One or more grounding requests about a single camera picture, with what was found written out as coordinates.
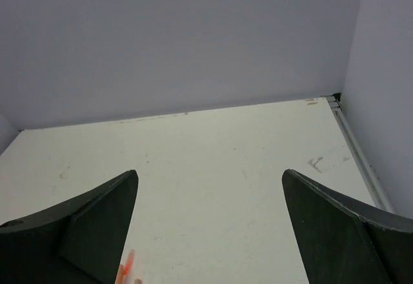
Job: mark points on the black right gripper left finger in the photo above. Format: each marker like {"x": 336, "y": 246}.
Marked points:
{"x": 80, "y": 240}

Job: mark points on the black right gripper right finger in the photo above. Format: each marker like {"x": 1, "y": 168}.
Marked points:
{"x": 344, "y": 240}

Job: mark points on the aluminium table edge rail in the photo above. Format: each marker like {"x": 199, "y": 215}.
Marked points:
{"x": 375, "y": 188}

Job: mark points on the thin orange pen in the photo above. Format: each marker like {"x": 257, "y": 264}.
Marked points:
{"x": 126, "y": 267}

